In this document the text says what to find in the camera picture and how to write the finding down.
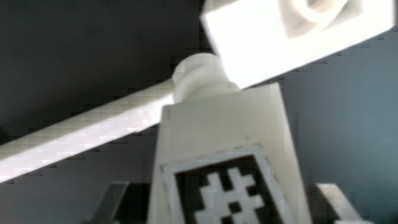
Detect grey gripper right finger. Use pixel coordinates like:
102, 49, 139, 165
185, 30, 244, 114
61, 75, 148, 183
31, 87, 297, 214
317, 183, 374, 224

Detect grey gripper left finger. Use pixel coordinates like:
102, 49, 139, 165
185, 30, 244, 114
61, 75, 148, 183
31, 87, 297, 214
82, 182, 130, 224

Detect white stool leg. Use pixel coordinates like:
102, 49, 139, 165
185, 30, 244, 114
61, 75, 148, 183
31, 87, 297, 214
148, 53, 313, 224

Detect white round stool seat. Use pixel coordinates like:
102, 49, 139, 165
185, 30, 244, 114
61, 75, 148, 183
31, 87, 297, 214
201, 0, 397, 87

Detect white L-shaped fence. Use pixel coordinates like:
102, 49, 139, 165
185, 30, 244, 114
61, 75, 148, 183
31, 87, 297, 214
0, 80, 175, 183

